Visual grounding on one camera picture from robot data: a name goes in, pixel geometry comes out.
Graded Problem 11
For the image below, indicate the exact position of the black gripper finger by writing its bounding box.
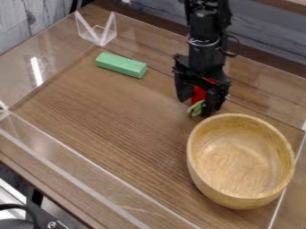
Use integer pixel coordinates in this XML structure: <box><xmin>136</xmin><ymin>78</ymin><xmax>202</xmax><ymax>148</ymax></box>
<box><xmin>176</xmin><ymin>72</ymin><xmax>194</xmax><ymax>102</ymax></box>
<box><xmin>201</xmin><ymin>83</ymin><xmax>232</xmax><ymax>117</ymax></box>

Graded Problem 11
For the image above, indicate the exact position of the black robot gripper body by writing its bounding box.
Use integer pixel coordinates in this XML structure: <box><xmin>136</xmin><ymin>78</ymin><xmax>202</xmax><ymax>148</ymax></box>
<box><xmin>174</xmin><ymin>41</ymin><xmax>232</xmax><ymax>85</ymax></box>

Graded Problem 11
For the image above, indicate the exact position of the red plush strawberry toy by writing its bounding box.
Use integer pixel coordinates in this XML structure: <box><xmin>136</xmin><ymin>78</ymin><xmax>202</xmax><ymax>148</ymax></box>
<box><xmin>188</xmin><ymin>78</ymin><xmax>218</xmax><ymax>117</ymax></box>

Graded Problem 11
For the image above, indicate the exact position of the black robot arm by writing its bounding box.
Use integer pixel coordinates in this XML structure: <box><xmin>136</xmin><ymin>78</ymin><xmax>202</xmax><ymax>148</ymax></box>
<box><xmin>174</xmin><ymin>0</ymin><xmax>233</xmax><ymax>117</ymax></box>

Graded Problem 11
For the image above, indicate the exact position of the green rectangular block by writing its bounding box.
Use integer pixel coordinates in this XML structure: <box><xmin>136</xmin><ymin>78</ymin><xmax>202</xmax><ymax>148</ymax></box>
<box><xmin>97</xmin><ymin>52</ymin><xmax>148</xmax><ymax>79</ymax></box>

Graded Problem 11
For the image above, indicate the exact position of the wooden bowl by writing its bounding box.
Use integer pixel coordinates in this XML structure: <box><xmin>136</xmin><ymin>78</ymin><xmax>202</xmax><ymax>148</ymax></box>
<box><xmin>188</xmin><ymin>114</ymin><xmax>296</xmax><ymax>209</ymax></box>

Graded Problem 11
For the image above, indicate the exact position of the black metal table clamp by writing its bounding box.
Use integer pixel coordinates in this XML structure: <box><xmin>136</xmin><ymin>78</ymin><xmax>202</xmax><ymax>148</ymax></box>
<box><xmin>27</xmin><ymin>190</ymin><xmax>69</xmax><ymax>229</ymax></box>

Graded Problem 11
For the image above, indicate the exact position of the clear acrylic tray wall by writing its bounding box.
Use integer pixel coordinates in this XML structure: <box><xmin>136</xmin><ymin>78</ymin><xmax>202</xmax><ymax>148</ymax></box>
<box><xmin>0</xmin><ymin>101</ymin><xmax>200</xmax><ymax>229</ymax></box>

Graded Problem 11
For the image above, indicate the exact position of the black cable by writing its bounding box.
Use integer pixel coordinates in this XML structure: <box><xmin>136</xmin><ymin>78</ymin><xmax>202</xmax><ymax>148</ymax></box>
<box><xmin>0</xmin><ymin>202</ymin><xmax>41</xmax><ymax>229</ymax></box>

